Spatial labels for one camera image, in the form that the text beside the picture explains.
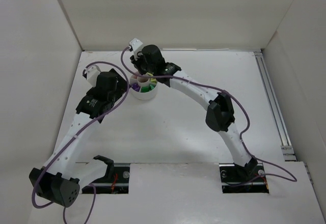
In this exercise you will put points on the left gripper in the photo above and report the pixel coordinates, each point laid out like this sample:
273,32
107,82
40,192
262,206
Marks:
121,82

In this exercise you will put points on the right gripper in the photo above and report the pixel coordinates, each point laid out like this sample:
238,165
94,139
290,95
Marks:
139,62

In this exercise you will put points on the green square lego brick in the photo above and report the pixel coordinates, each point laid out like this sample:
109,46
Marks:
147,89

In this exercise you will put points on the purple square lego brick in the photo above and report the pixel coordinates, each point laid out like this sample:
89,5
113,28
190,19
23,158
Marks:
136,87

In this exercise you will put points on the yellow-green lego brick large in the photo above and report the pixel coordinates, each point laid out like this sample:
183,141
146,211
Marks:
152,80

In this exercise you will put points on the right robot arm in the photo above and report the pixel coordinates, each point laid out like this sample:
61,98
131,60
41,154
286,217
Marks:
217,103

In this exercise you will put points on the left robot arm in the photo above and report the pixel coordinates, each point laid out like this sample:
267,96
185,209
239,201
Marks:
59,181

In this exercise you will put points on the white divided round container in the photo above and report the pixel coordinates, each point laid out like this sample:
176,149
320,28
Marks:
143,82

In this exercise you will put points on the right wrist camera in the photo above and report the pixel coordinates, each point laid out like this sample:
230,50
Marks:
136,47

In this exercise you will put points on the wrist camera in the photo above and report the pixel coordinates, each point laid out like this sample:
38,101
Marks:
91,73
136,47

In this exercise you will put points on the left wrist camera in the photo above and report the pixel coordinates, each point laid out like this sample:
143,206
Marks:
91,73

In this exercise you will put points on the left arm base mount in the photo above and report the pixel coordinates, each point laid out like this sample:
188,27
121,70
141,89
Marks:
116,177

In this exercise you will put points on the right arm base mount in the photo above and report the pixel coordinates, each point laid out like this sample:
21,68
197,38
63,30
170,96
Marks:
233,182

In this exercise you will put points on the aluminium rail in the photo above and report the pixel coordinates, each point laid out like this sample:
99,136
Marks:
286,145

